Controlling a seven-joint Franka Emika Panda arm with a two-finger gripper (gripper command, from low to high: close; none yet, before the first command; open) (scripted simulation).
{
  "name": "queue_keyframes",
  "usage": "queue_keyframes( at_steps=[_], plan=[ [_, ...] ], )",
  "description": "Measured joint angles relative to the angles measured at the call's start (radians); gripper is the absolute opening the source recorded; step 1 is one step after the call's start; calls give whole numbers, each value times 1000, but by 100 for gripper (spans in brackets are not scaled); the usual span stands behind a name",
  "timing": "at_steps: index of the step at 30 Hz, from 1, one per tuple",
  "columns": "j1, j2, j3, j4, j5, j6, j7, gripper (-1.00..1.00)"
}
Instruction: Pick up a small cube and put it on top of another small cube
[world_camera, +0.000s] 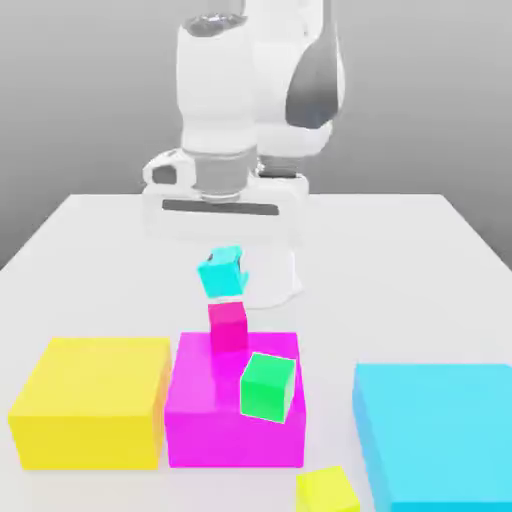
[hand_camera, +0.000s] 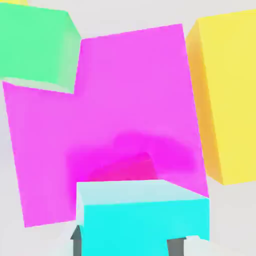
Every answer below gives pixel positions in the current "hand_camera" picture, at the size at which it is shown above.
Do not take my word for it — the small cyan cube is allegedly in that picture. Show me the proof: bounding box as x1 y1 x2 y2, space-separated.
75 179 210 256

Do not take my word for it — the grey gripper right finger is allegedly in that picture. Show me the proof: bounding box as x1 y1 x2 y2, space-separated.
166 235 223 256

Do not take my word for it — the large green box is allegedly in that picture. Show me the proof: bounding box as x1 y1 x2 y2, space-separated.
0 2 82 95

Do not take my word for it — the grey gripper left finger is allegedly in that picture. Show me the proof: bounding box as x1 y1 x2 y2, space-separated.
54 224 83 256

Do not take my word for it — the large yellow box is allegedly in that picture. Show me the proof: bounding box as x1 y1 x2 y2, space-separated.
185 8 256 186

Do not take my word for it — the yellow block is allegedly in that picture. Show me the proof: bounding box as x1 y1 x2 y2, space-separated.
0 0 29 6

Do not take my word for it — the large magenta box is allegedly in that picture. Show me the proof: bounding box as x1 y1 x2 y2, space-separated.
2 23 210 228

